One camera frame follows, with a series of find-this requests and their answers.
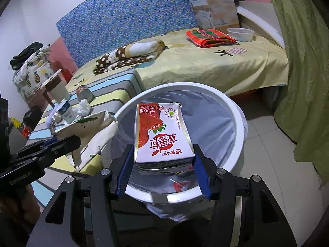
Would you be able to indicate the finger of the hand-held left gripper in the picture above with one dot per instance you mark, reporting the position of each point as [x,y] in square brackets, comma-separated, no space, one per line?
[48,143]
[66,144]

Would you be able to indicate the white trash bin with bag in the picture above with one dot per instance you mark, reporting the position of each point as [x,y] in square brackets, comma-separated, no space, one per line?
[232,144]

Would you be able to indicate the red white packet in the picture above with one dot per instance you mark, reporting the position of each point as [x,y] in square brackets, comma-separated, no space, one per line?
[25,131]

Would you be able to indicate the strawberry milk carton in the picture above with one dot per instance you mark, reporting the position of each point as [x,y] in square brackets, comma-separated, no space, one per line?
[162,139]

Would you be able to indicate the white bowl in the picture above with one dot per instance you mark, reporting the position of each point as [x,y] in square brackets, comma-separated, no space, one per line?
[240,34]

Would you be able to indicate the beige mug with brown lid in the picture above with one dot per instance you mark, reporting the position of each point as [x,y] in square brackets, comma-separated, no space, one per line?
[60,90]

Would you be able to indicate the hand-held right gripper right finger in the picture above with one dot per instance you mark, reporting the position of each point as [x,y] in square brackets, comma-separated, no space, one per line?
[203,177]

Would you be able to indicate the brown polka dot blanket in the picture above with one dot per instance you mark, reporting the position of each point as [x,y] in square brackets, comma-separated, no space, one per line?
[120,55]

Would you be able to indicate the white bottle with blue label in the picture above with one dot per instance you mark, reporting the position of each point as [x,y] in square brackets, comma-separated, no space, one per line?
[66,112]

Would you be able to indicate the red plaid cloth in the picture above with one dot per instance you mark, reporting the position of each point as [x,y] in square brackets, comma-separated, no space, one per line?
[208,37]

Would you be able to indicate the pink storage box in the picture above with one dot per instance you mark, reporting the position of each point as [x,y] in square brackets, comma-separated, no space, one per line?
[36,99]

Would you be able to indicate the black backpack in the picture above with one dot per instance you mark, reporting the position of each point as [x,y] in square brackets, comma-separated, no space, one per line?
[32,115]

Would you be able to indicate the person's left forearm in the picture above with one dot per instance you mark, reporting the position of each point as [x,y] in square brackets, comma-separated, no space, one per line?
[23,205]

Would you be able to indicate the small red white tin can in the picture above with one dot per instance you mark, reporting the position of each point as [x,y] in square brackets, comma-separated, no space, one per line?
[86,92]

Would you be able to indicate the white bed frame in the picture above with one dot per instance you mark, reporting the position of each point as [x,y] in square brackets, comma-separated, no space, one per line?
[262,20]

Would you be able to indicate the cream paper bag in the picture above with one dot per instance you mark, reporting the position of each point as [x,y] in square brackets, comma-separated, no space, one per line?
[87,133]

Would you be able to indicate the striped table cloth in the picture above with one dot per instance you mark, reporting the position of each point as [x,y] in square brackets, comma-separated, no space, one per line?
[113,87]

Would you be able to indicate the red box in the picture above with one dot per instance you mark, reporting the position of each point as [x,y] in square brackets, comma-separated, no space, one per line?
[67,75]

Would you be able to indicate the cardboard bedding box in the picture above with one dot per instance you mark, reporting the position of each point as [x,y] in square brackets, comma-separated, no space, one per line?
[218,7]

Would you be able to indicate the black bag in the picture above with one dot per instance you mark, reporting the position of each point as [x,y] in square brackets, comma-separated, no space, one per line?
[25,52]

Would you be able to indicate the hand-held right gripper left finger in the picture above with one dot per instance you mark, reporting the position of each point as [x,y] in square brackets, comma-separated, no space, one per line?
[123,169]

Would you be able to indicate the pineapple print quilt bundle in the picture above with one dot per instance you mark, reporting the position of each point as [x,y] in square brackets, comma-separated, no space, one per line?
[33,72]

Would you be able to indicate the blue floral headboard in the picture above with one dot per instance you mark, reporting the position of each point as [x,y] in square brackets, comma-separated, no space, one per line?
[128,18]

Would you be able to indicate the green curtain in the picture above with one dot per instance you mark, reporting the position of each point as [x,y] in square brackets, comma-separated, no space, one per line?
[303,56]

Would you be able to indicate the yellow bed sheet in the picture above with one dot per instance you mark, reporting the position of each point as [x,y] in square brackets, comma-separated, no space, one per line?
[205,67]

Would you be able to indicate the white tissue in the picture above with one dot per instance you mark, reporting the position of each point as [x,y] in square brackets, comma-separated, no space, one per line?
[84,108]

